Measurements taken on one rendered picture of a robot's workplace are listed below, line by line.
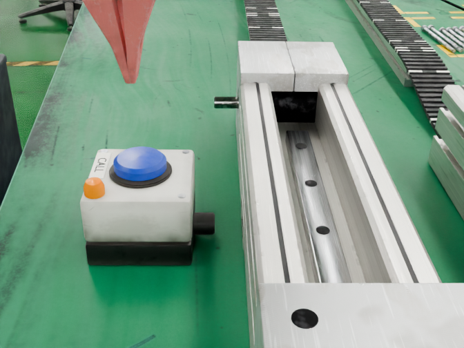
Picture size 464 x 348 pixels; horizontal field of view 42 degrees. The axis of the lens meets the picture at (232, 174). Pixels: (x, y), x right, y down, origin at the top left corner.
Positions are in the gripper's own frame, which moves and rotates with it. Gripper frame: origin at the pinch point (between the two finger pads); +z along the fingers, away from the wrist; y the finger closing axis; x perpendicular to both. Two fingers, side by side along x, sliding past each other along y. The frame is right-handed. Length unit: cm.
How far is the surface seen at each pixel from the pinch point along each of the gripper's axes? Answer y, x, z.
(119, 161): -1.2, -0.5, 7.1
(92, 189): -2.7, -3.5, 7.7
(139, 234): 0.4, -3.7, 11.4
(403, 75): 29.3, 33.8, 13.2
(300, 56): 13.8, 16.9, 4.9
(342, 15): 26, 65, 14
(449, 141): 26.9, 9.0, 9.8
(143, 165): 0.6, -0.9, 7.1
